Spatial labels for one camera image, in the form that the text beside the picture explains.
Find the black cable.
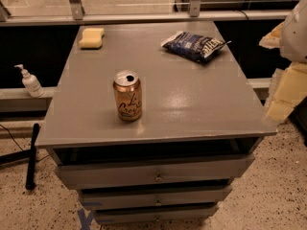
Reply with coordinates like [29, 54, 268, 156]
[0, 124, 25, 152]

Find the top grey drawer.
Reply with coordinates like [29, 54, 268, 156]
[55, 153, 255, 190]

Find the orange La Croix can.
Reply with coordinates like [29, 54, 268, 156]
[113, 70, 142, 122]

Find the blue chip bag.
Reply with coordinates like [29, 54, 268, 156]
[161, 31, 226, 63]

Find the middle grey drawer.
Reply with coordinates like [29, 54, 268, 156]
[79, 186, 232, 210]

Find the bottom grey drawer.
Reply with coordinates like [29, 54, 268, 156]
[94, 203, 218, 224]

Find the grey drawer cabinet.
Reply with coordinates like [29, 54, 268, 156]
[35, 20, 278, 226]

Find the yellow sponge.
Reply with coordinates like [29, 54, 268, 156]
[79, 28, 105, 49]

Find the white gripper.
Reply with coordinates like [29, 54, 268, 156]
[259, 0, 307, 123]

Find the metal window rail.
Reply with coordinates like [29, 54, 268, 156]
[0, 10, 291, 27]

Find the grey drawer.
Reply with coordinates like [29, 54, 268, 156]
[55, 153, 255, 190]
[94, 203, 218, 224]
[79, 186, 232, 210]

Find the black stand leg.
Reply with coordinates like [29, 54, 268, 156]
[25, 124, 39, 190]

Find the white pump bottle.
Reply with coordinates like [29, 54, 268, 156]
[15, 64, 44, 98]

